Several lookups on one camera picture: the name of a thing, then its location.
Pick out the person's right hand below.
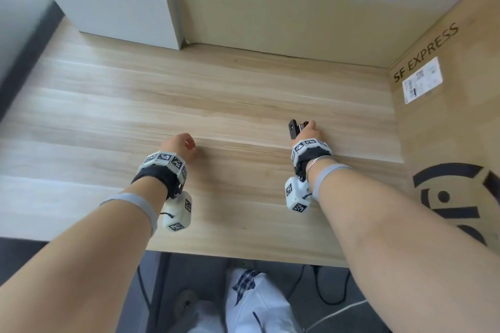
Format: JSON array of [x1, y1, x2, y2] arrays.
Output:
[[295, 121, 326, 147]]

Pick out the person's left hand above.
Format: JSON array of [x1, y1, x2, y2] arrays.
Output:
[[160, 133, 197, 160]]

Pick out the black stapler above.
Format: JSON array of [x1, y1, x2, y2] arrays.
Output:
[[288, 119, 310, 140]]

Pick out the grey right forearm band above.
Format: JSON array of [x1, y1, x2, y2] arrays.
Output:
[[311, 163, 354, 204]]

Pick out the person's left forearm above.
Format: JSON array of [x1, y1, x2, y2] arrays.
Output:
[[0, 178, 173, 333]]

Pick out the person's right forearm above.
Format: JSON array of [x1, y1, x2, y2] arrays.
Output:
[[307, 157, 500, 333]]

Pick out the person's white patterned trousers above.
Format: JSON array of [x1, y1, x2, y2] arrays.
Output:
[[183, 266, 310, 333]]

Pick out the white shipping label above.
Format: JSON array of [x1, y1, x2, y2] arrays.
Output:
[[401, 56, 445, 106]]

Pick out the large printed cardboard box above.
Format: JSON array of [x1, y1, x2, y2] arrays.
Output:
[[387, 0, 500, 256]]

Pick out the small white box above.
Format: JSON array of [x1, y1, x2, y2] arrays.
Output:
[[36, 0, 185, 51]]

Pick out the white shoe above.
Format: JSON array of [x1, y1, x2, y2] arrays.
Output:
[[173, 289, 201, 324]]

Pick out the white window sill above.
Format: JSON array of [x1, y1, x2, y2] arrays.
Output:
[[0, 0, 54, 86]]

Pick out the right marker wrist strap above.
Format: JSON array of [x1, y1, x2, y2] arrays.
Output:
[[291, 137, 334, 182]]

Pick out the marker wrist strap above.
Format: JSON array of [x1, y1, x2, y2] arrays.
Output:
[[291, 137, 334, 182], [131, 151, 190, 201]]

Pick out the left marker wrist strap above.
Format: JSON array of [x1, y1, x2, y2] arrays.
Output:
[[131, 151, 190, 201]]

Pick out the silver bracelet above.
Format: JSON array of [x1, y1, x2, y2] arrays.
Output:
[[306, 155, 333, 176]]

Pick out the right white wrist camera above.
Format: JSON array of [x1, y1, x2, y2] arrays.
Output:
[[284, 175, 314, 214]]

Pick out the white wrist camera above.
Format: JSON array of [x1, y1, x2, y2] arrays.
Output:
[[284, 175, 314, 214], [161, 191, 194, 233]]

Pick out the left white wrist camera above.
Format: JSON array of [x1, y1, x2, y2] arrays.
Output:
[[161, 191, 194, 233]]

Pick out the thin black cable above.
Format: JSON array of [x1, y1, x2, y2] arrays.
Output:
[[287, 264, 351, 307]]

